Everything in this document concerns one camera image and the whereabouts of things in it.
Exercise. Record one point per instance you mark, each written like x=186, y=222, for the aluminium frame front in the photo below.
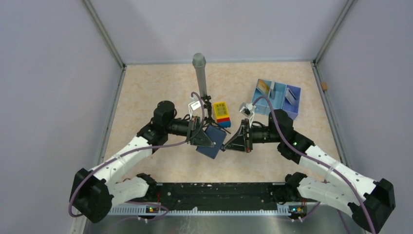
x=318, y=219

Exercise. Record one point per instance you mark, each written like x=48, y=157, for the silver credit card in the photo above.
x=289, y=95

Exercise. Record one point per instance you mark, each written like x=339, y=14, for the dark blue card holder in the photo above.
x=217, y=136

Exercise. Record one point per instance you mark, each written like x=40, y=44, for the grey microphone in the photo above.
x=199, y=64

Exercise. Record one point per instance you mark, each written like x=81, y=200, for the light blue drawer middle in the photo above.
x=280, y=89

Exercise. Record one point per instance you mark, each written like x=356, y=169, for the light blue drawer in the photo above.
x=280, y=89
x=262, y=106

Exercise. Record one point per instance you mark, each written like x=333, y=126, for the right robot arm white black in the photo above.
x=367, y=201

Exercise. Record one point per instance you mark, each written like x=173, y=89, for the gold credit card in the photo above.
x=262, y=87

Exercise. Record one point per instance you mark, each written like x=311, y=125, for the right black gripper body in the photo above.
x=249, y=140

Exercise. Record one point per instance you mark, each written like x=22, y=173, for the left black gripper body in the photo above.
x=192, y=126

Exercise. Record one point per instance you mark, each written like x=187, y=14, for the black tripod stand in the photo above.
x=209, y=120

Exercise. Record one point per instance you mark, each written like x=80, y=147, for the light blue drawer left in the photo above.
x=262, y=106

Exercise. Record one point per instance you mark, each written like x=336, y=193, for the black credit card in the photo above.
x=272, y=90

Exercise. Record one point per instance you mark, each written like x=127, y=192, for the yellow red blue toy block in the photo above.
x=222, y=114

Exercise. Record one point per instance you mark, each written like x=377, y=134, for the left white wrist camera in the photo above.
x=194, y=105

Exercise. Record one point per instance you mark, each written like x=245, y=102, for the white cable duct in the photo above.
x=141, y=210

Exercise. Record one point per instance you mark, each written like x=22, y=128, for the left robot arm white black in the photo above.
x=95, y=191

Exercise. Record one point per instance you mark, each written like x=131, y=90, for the purple drawer right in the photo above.
x=293, y=111

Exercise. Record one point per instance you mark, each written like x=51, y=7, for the small wooden knob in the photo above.
x=324, y=86

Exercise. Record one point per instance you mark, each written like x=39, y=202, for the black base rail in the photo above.
x=252, y=196

